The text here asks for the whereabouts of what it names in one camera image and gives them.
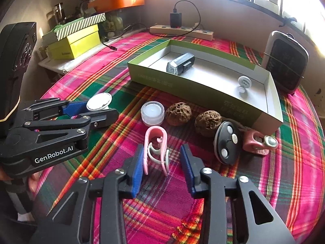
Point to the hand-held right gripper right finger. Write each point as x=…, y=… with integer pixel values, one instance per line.
x=189, y=170

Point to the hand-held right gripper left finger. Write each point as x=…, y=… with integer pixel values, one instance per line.
x=137, y=169

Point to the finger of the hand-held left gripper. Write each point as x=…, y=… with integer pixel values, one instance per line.
x=106, y=115
x=75, y=107

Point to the white round disc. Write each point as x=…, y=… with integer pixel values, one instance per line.
x=99, y=101

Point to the pink and white clip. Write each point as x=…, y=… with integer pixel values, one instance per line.
x=155, y=152

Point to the small clear plastic jar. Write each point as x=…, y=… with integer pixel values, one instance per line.
x=152, y=113

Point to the black oval remote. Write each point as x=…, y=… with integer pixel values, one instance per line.
x=227, y=142

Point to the brown walnut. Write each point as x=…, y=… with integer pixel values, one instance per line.
x=208, y=123
x=177, y=113

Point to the green cardboard box tray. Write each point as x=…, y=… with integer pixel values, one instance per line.
x=210, y=91

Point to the glass jar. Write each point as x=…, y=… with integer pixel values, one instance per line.
x=58, y=14

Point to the yellow box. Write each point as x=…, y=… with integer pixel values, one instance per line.
x=76, y=44

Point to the green striped box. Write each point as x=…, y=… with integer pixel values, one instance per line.
x=76, y=25

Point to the black bike light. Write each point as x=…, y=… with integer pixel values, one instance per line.
x=180, y=63

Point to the glass tank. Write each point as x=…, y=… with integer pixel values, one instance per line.
x=127, y=17

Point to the white suction hook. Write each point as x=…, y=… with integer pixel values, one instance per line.
x=243, y=83

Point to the beige power strip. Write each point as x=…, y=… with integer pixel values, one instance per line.
x=177, y=31

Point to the orange tray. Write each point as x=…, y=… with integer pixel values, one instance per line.
x=116, y=1

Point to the black charger adapter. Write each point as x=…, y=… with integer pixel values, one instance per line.
x=175, y=19

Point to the white and black space heater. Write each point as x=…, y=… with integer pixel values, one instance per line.
x=287, y=63

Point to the black window clamp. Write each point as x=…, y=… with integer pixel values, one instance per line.
x=288, y=21

